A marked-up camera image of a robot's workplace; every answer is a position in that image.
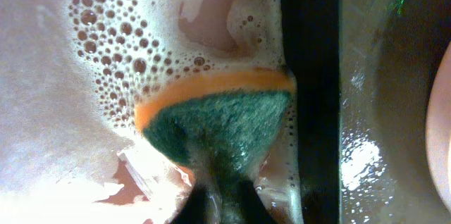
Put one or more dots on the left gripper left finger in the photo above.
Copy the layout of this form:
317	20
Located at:
203	206

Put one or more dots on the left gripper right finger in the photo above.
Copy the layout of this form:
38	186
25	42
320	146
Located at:
243	205

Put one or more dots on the green orange scrub sponge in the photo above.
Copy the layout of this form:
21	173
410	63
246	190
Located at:
220	124

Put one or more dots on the white plate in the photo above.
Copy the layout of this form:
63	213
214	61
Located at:
438	130

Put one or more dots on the black soapy water tray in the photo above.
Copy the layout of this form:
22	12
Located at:
73	71

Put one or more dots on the brown serving tray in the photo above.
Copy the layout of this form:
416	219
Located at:
390	51

